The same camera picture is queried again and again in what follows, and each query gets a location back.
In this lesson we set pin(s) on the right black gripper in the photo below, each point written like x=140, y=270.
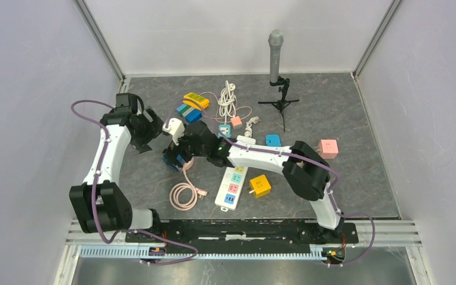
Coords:
x=172, y=152

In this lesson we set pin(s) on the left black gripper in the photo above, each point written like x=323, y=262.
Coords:
x=143, y=141

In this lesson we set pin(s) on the blue white cube adapter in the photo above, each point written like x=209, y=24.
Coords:
x=172, y=164

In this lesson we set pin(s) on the pink round socket reel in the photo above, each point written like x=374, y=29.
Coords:
x=187, y=165

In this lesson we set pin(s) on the white multicolour power strip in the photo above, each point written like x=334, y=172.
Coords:
x=233, y=179

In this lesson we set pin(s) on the small pink plug adapter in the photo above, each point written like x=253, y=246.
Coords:
x=236, y=122

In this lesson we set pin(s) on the yellow cube socket adapter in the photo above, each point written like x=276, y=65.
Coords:
x=259, y=186

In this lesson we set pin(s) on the small blue plug adapter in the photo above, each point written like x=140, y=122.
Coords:
x=273, y=140

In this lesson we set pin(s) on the pink cube socket adapter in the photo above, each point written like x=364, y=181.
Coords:
x=328, y=149

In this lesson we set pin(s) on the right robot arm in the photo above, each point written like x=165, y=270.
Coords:
x=308, y=175

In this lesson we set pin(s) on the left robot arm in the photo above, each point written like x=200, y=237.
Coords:
x=99, y=203

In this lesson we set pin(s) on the blue green power strip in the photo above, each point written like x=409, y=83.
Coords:
x=189, y=113

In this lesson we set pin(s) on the teal power strip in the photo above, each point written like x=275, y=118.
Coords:
x=224, y=130

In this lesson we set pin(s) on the yellow rectangular power strip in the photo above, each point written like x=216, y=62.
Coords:
x=196, y=101

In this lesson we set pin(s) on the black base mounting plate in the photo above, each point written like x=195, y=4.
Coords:
x=253, y=236

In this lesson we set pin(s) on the black microphone tripod stand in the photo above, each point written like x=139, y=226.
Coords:
x=281, y=104

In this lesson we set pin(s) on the grey microphone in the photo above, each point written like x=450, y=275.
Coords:
x=275, y=41

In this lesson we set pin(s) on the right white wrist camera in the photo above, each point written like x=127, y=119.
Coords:
x=175, y=128

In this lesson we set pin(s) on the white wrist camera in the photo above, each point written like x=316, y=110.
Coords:
x=128, y=102
x=175, y=128

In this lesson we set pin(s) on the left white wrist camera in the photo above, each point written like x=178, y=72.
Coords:
x=128, y=102

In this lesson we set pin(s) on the grey slotted cable duct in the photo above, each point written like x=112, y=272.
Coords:
x=382, y=234

